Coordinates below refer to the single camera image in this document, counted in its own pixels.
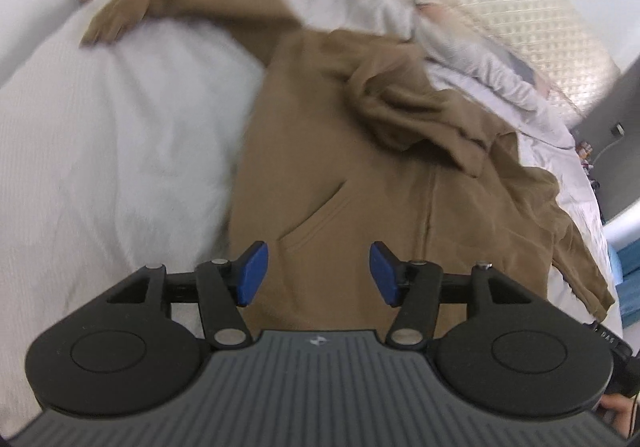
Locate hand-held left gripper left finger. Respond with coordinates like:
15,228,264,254
107,241,269,348

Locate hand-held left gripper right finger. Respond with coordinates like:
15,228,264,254
369,241,533,348

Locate brown hoodie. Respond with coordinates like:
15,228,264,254
75,0,617,343

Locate person's right hand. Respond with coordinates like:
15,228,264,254
599,392,640,430

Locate grey duvet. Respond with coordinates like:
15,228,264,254
0,0,623,428

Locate patterned pillow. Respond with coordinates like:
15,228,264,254
417,2,553,95

